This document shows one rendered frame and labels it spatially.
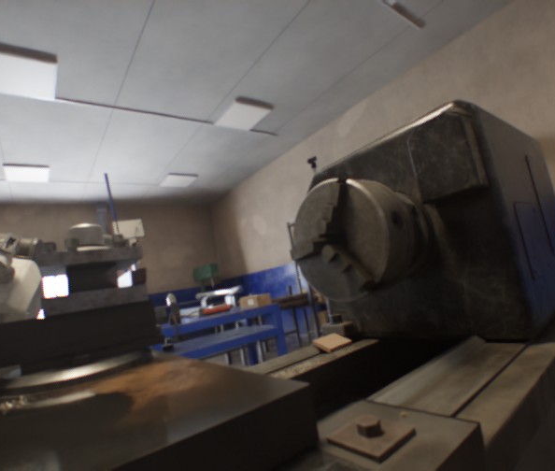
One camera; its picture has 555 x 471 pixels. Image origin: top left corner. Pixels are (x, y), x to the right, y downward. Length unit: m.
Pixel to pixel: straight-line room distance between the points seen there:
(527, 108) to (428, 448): 4.04
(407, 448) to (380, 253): 0.35
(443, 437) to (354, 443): 0.07
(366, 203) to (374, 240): 0.07
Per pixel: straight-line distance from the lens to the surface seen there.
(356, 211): 0.62
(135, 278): 0.59
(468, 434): 0.34
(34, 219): 7.76
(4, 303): 1.15
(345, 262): 0.61
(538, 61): 4.34
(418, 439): 0.33
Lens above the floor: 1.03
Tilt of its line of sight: 7 degrees up
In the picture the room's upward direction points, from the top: 10 degrees counter-clockwise
